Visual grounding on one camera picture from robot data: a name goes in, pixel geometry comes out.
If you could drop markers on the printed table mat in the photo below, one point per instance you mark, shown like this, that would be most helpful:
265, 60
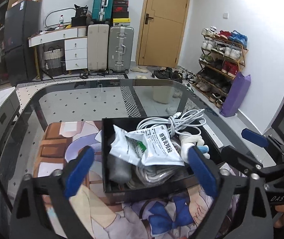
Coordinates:
57, 154

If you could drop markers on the beige trash bin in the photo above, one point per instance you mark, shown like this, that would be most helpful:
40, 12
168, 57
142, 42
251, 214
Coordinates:
162, 94

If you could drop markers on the pile of sandals and shoes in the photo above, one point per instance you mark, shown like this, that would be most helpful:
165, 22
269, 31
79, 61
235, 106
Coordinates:
171, 74

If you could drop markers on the white plush toy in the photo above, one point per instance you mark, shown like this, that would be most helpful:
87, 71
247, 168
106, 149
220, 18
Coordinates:
191, 142

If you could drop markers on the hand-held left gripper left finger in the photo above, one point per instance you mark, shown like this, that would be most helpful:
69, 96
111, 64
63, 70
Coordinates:
79, 171

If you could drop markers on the silver suitcase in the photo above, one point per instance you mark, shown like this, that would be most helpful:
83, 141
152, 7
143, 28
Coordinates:
120, 49

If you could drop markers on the plain black shoe box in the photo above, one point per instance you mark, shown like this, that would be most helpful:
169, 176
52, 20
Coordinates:
120, 14

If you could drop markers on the dark grey refrigerator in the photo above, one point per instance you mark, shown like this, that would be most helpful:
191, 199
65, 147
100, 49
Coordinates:
19, 42

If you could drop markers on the beige suitcase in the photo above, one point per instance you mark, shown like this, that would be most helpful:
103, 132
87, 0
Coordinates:
97, 47

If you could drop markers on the teal suitcase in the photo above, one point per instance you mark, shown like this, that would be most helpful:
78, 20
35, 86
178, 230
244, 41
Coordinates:
102, 5

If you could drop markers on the black red logo shoe box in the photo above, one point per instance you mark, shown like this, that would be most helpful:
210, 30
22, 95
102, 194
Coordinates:
120, 8

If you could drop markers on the oval mirror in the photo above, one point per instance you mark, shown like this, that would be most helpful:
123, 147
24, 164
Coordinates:
54, 10

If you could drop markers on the yellow black shoe box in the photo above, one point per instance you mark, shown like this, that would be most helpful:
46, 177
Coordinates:
121, 22

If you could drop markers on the woven laundry basket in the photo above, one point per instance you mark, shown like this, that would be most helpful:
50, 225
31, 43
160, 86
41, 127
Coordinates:
52, 61

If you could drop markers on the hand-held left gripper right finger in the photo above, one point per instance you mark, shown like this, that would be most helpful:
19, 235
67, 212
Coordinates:
204, 171

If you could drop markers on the purple bag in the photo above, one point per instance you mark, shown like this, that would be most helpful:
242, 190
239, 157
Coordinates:
236, 94

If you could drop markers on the white green medicine packet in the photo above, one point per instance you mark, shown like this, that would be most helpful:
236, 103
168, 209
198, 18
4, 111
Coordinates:
161, 149

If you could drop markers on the wooden shoe rack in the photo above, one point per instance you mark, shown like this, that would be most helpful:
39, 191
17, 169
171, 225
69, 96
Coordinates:
243, 57

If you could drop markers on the wooden door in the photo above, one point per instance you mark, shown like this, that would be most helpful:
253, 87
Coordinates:
164, 29

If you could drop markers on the black white label shoe box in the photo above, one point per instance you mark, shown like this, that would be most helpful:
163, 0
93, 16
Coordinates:
120, 2

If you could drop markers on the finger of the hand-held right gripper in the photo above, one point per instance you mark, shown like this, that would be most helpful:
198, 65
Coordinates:
254, 137
239, 160

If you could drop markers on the white dresser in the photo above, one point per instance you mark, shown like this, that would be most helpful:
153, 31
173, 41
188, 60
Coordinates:
75, 49

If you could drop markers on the clear water bottle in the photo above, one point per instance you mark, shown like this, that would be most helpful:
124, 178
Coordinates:
61, 22

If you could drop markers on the black bag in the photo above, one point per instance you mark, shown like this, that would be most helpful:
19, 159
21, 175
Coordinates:
80, 16

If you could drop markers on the white light switch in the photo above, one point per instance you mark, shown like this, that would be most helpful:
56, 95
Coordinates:
226, 15

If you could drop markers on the black cardboard box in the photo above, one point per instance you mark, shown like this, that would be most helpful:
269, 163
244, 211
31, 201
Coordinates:
144, 191

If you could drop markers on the beige slipper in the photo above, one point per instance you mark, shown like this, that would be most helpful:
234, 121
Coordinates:
139, 69
142, 77

